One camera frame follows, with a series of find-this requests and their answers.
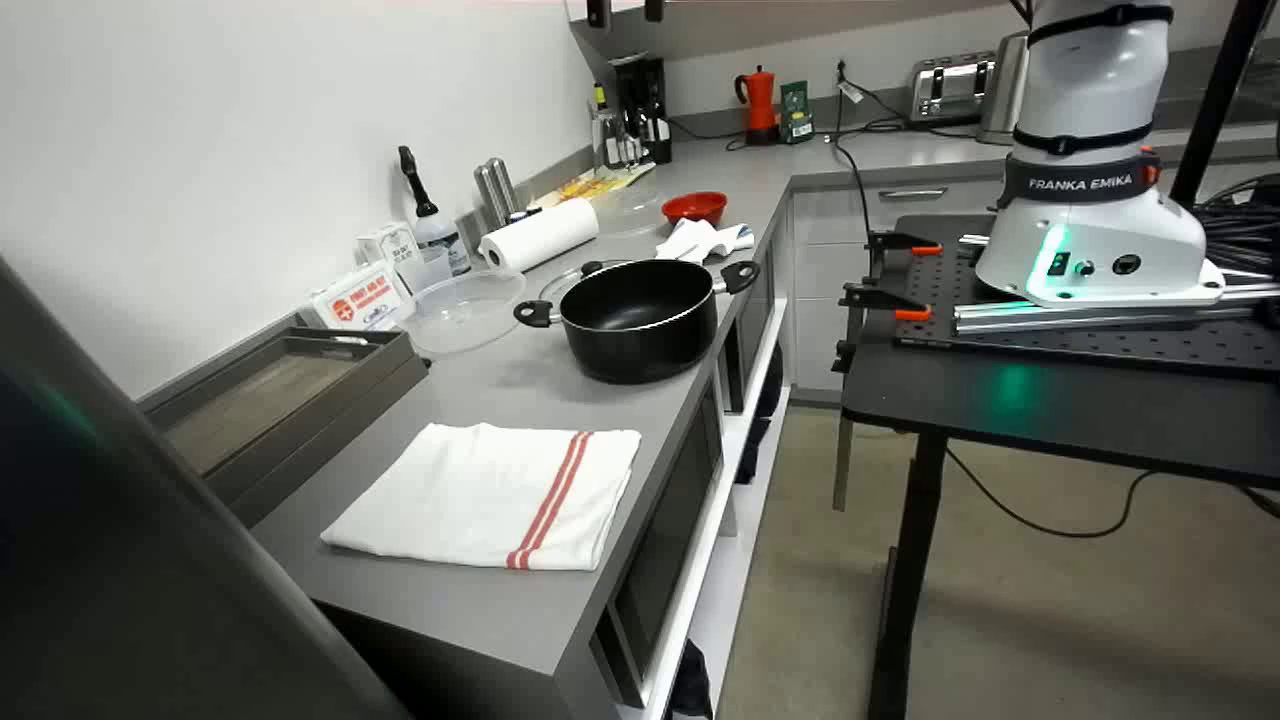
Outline clear glass bowl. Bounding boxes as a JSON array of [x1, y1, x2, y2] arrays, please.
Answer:
[[406, 265, 534, 363]]

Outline black cooking pot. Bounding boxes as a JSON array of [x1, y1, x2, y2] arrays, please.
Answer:
[[513, 257, 764, 387]]

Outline red moka pot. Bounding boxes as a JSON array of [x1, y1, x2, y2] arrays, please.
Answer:
[[732, 59, 783, 145]]

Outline crumpled white cloth blue stripes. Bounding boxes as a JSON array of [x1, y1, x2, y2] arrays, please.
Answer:
[[652, 215, 762, 267]]

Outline white paper towel roll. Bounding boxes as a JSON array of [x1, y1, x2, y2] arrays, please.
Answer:
[[477, 196, 604, 279]]

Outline built-in black microwave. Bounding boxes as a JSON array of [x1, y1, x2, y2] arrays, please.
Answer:
[[592, 376, 732, 695]]

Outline grey counter cabinet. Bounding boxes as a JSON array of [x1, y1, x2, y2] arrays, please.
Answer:
[[136, 124, 805, 720]]

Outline white towel with red stripes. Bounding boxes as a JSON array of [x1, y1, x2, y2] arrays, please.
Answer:
[[316, 418, 650, 575]]

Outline steel shaker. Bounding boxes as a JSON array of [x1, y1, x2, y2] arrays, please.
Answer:
[[474, 154, 507, 231], [489, 151, 524, 222]]

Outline clear spray bottle black trigger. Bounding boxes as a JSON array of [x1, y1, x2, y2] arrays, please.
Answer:
[[394, 139, 477, 290]]

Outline black coffee machine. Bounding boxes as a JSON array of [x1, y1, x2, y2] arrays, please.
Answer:
[[592, 50, 675, 170]]

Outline white printed card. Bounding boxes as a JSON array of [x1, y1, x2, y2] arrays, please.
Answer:
[[357, 218, 432, 290]]

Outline red and white box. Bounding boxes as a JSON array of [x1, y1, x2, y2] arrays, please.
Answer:
[[314, 258, 415, 334]]

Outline green box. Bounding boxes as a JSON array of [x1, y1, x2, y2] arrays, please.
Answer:
[[775, 75, 820, 145]]

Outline grey sink tray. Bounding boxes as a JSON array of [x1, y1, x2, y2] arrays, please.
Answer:
[[136, 323, 432, 529]]

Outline steel toaster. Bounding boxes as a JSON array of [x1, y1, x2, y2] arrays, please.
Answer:
[[910, 50, 1001, 129]]

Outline black robot table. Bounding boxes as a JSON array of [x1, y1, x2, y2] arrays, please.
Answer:
[[837, 211, 1280, 720]]

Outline large black panel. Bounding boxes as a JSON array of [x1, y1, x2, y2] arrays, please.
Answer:
[[0, 257, 414, 720]]

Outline black pole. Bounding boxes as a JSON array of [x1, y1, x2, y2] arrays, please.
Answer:
[[1170, 0, 1277, 211]]

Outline black clamp with orange handle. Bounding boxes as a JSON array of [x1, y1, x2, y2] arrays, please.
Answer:
[[863, 229, 949, 265], [837, 279, 937, 331]]

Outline black floor cable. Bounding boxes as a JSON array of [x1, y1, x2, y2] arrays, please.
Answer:
[[940, 444, 1163, 543]]

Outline aluminium rail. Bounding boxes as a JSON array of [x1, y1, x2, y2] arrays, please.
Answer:
[[954, 279, 1280, 341]]

